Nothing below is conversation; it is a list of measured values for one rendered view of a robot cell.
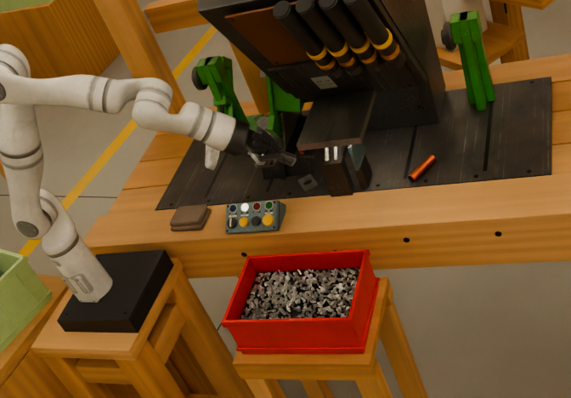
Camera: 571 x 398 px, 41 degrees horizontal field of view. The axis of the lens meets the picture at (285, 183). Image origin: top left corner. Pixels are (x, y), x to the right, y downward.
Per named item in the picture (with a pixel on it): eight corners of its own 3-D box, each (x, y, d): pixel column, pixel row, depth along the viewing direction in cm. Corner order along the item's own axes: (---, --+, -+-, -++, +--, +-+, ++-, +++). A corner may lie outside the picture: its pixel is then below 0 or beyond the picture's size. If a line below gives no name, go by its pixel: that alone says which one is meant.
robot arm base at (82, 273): (102, 302, 198) (66, 257, 188) (75, 302, 202) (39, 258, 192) (118, 275, 204) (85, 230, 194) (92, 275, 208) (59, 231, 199)
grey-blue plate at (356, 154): (367, 190, 198) (353, 147, 190) (360, 190, 198) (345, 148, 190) (374, 167, 204) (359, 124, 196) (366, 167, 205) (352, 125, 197)
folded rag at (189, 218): (212, 211, 213) (208, 202, 211) (202, 230, 208) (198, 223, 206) (182, 213, 217) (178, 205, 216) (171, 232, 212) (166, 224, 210)
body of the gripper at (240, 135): (233, 130, 156) (274, 147, 159) (232, 109, 163) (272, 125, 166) (217, 157, 160) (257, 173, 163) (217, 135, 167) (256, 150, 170)
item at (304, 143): (363, 147, 178) (359, 137, 176) (299, 155, 184) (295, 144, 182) (388, 58, 206) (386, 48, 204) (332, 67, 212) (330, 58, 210)
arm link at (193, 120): (206, 139, 154) (215, 104, 159) (134, 111, 149) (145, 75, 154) (194, 153, 160) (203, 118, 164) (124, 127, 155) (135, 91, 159)
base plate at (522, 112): (551, 180, 181) (551, 173, 180) (157, 214, 224) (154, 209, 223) (551, 82, 211) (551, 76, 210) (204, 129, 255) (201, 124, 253)
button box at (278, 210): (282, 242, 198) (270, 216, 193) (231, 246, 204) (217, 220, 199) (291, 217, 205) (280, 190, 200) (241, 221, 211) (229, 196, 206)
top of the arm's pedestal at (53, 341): (136, 361, 190) (129, 350, 188) (36, 357, 204) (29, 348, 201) (184, 267, 213) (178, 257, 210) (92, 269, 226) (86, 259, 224)
